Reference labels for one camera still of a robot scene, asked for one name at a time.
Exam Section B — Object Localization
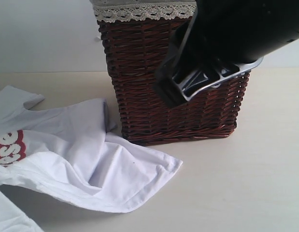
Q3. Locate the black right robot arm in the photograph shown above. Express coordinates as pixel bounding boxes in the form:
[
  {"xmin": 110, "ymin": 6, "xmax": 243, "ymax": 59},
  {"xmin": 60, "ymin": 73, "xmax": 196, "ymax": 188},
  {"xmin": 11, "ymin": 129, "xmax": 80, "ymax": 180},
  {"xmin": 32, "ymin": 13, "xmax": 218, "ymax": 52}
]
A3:
[{"xmin": 154, "ymin": 0, "xmax": 299, "ymax": 108}]

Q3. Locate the dark brown wicker basket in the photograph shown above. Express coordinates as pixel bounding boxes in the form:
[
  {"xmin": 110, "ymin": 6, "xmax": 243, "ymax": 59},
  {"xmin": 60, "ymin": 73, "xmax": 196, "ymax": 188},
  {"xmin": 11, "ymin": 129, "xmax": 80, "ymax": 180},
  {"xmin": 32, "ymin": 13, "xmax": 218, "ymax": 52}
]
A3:
[{"xmin": 98, "ymin": 17, "xmax": 250, "ymax": 145}]

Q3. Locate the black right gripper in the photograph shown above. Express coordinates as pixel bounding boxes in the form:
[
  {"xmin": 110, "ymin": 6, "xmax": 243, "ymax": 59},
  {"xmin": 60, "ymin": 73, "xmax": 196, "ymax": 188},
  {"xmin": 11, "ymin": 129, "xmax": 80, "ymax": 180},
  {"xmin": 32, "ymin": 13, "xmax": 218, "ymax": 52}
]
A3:
[{"xmin": 153, "ymin": 19, "xmax": 263, "ymax": 108}]

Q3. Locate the white t-shirt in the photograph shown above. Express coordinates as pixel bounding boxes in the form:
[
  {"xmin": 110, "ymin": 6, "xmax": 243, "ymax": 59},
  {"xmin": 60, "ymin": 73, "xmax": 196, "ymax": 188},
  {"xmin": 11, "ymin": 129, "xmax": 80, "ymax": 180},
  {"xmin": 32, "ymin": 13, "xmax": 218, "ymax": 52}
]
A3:
[{"xmin": 0, "ymin": 85, "xmax": 184, "ymax": 232}]

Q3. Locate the white lace crochet cloth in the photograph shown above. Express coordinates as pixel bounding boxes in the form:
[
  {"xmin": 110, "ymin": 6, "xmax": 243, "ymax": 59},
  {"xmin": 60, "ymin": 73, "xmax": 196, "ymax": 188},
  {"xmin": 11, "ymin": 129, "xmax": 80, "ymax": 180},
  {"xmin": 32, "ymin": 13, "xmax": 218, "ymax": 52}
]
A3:
[{"xmin": 90, "ymin": 0, "xmax": 197, "ymax": 23}]

